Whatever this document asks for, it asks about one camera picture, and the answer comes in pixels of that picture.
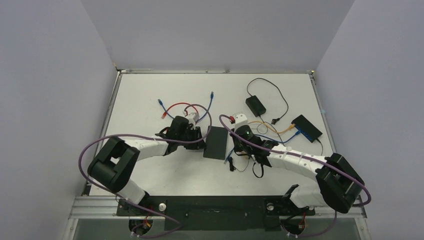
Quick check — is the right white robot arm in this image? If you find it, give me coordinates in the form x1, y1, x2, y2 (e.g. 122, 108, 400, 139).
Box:
231, 125, 364, 214

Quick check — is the red ethernet cable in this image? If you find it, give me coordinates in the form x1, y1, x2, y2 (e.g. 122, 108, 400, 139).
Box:
160, 102, 200, 120

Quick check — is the black power adapter with cord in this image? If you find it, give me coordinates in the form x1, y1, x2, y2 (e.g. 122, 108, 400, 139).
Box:
245, 78, 324, 157

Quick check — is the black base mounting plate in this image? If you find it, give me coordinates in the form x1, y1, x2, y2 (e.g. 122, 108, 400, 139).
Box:
115, 195, 316, 232

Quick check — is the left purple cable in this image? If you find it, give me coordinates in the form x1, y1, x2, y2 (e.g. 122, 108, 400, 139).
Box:
78, 103, 213, 239

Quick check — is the purple cable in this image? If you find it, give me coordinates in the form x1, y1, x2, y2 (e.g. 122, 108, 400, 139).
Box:
218, 114, 372, 208
78, 103, 213, 239

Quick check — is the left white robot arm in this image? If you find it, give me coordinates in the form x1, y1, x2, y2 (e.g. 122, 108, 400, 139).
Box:
87, 113, 206, 215

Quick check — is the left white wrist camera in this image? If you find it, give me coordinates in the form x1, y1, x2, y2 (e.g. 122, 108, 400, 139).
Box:
185, 112, 200, 126

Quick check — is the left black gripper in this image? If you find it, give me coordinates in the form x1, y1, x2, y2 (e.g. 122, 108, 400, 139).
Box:
177, 127, 206, 151

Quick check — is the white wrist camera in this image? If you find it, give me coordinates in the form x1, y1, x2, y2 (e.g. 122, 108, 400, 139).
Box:
185, 112, 200, 126
233, 112, 249, 128

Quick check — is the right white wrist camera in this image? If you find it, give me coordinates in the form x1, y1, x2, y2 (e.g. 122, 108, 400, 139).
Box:
233, 112, 249, 128

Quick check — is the black network switch small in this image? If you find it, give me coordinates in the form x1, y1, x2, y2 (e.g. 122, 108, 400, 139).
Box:
291, 114, 323, 143

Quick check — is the blue ethernet cable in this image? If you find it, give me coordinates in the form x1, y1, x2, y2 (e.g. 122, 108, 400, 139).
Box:
223, 129, 302, 166
157, 91, 215, 125

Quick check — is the yellow ethernet cable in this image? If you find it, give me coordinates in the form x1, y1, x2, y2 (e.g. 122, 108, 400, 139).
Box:
246, 120, 296, 135

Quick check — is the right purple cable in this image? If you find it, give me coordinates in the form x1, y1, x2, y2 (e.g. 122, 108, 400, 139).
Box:
218, 114, 372, 208

